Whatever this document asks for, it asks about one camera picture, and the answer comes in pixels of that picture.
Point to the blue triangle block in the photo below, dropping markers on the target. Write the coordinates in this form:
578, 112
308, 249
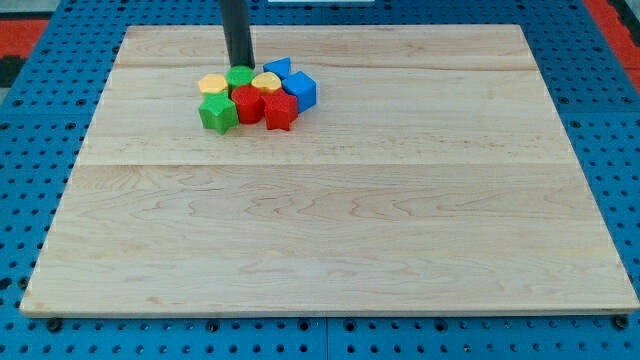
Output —
280, 67

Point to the red star block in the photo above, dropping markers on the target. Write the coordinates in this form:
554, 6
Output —
280, 110

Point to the blue cube block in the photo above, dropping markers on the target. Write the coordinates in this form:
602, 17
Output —
303, 87

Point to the red cylinder block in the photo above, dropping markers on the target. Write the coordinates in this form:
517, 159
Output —
249, 104

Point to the yellow heart block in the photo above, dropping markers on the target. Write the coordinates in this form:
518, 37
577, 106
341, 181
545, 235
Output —
266, 82

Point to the wooden board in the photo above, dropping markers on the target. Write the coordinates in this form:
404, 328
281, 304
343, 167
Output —
433, 177

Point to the green star block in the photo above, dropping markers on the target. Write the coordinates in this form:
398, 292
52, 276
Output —
218, 112

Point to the green cylinder block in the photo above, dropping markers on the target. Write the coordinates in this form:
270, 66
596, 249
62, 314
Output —
238, 76

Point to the yellow hexagon block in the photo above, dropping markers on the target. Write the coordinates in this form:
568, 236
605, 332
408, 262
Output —
213, 84

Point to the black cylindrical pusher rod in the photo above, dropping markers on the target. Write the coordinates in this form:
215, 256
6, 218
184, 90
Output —
236, 27

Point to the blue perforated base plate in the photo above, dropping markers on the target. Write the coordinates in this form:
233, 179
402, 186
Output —
48, 109

